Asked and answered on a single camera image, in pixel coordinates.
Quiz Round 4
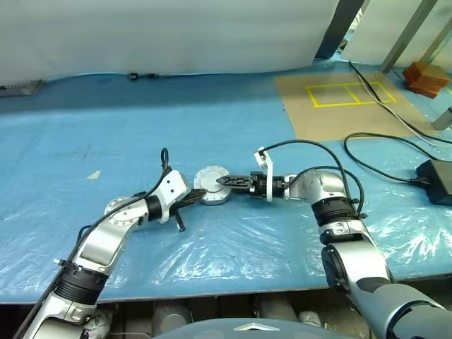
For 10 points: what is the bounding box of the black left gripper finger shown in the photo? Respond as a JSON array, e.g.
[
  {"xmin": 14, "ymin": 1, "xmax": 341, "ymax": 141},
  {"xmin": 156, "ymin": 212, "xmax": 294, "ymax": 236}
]
[
  {"xmin": 172, "ymin": 208, "xmax": 187, "ymax": 233},
  {"xmin": 182, "ymin": 189, "xmax": 208, "ymax": 208}
]

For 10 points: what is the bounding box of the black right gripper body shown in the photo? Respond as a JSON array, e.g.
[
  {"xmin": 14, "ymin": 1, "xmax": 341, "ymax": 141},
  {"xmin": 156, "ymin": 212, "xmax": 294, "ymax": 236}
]
[{"xmin": 248, "ymin": 170, "xmax": 269, "ymax": 201}]

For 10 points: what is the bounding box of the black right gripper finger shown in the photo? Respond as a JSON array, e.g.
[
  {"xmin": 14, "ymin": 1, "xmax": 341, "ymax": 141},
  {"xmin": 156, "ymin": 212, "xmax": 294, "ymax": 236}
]
[
  {"xmin": 215, "ymin": 182, "xmax": 253, "ymax": 192},
  {"xmin": 214, "ymin": 174, "xmax": 253, "ymax": 184}
]

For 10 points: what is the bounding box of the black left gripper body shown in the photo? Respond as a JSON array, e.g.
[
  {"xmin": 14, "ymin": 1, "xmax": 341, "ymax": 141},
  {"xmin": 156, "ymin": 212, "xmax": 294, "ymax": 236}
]
[{"xmin": 172, "ymin": 192, "xmax": 194, "ymax": 216}]

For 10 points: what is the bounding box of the grey round motor housing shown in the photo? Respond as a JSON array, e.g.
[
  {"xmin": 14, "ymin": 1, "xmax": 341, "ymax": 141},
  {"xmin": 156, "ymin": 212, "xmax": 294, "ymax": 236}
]
[{"xmin": 200, "ymin": 186, "xmax": 233, "ymax": 207}]

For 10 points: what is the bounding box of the grey finned motor lid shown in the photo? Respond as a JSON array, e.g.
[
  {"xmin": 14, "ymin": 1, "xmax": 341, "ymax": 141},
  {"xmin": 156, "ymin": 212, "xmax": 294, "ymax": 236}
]
[{"xmin": 193, "ymin": 165, "xmax": 231, "ymax": 194}]

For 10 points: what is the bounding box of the brown cardboard sheet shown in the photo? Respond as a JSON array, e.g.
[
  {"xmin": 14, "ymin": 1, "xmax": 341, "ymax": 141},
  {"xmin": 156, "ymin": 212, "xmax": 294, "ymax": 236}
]
[{"xmin": 274, "ymin": 72, "xmax": 430, "ymax": 141}]

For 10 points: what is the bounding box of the grey roller cylinder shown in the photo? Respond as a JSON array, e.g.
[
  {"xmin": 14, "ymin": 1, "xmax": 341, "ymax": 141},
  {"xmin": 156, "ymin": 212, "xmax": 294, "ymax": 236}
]
[{"xmin": 153, "ymin": 302, "xmax": 189, "ymax": 333}]

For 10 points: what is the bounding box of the grey robot torso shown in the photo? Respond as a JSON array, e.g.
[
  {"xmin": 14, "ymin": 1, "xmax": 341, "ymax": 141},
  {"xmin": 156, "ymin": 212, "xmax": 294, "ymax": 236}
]
[{"xmin": 151, "ymin": 317, "xmax": 375, "ymax": 339}]

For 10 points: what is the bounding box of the large white foam board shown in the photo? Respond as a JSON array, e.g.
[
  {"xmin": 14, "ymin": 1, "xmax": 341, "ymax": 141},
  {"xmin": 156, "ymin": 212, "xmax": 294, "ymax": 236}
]
[{"xmin": 0, "ymin": 0, "xmax": 345, "ymax": 89}]

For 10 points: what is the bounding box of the dark grey column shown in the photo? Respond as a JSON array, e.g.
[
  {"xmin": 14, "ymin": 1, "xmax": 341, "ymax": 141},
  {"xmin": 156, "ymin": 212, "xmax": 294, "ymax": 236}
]
[{"xmin": 315, "ymin": 0, "xmax": 367, "ymax": 60}]

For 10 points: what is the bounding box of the black power adapter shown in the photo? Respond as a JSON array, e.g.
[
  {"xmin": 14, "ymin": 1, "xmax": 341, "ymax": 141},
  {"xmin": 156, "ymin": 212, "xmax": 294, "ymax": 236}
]
[{"xmin": 415, "ymin": 159, "xmax": 452, "ymax": 206}]

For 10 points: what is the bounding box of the brown wooden block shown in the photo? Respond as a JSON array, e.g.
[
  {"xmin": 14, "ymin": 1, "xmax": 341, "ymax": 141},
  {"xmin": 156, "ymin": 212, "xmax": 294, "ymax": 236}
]
[
  {"xmin": 403, "ymin": 61, "xmax": 452, "ymax": 91},
  {"xmin": 408, "ymin": 80, "xmax": 442, "ymax": 99}
]

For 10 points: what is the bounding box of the grey metal block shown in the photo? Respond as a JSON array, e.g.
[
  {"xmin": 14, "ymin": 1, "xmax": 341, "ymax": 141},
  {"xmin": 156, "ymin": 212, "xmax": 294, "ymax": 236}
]
[{"xmin": 431, "ymin": 107, "xmax": 452, "ymax": 131}]

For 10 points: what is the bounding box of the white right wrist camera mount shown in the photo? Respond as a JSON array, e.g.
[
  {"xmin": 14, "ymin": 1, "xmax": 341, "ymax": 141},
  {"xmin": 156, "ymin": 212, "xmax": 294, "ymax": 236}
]
[{"xmin": 253, "ymin": 145, "xmax": 275, "ymax": 203}]

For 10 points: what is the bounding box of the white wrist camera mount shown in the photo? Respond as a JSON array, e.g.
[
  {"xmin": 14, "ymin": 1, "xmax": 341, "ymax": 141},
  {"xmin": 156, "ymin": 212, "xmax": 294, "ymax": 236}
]
[
  {"xmin": 155, "ymin": 169, "xmax": 190, "ymax": 225},
  {"xmin": 253, "ymin": 145, "xmax": 275, "ymax": 203}
]

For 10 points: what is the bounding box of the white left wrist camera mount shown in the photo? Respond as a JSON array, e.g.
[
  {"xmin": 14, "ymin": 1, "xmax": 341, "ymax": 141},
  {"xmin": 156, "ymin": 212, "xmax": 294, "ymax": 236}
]
[{"xmin": 155, "ymin": 169, "xmax": 190, "ymax": 225}]

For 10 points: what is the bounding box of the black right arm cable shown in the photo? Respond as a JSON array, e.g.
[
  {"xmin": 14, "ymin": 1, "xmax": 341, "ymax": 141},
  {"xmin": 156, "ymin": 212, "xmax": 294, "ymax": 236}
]
[{"xmin": 259, "ymin": 140, "xmax": 367, "ymax": 220}]

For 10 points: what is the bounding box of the black looped adapter cable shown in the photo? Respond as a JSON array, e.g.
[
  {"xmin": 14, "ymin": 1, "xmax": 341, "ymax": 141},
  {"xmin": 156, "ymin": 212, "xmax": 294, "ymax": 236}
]
[{"xmin": 344, "ymin": 132, "xmax": 434, "ymax": 185}]

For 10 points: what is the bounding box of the long black cable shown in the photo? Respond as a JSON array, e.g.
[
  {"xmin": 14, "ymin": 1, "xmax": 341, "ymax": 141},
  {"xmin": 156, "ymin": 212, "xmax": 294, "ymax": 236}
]
[{"xmin": 348, "ymin": 60, "xmax": 452, "ymax": 145}]

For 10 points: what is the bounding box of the long white cable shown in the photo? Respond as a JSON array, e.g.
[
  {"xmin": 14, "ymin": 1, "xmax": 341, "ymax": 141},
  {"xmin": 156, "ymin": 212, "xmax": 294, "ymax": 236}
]
[{"xmin": 359, "ymin": 79, "xmax": 452, "ymax": 147}]

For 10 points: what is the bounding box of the grey ridged metal bracket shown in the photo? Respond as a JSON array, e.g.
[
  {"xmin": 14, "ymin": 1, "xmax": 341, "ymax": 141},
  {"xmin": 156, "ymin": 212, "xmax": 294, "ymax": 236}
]
[{"xmin": 0, "ymin": 79, "xmax": 47, "ymax": 98}]

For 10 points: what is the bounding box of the white wall panel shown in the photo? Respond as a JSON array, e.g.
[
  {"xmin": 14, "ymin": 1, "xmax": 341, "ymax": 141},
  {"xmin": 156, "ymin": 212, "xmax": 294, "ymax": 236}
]
[{"xmin": 342, "ymin": 0, "xmax": 452, "ymax": 69}]

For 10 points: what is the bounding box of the slanted aluminium post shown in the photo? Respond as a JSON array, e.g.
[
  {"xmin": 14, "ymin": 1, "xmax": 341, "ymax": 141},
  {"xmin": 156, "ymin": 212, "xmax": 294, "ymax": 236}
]
[
  {"xmin": 420, "ymin": 20, "xmax": 452, "ymax": 64},
  {"xmin": 380, "ymin": 0, "xmax": 441, "ymax": 74}
]

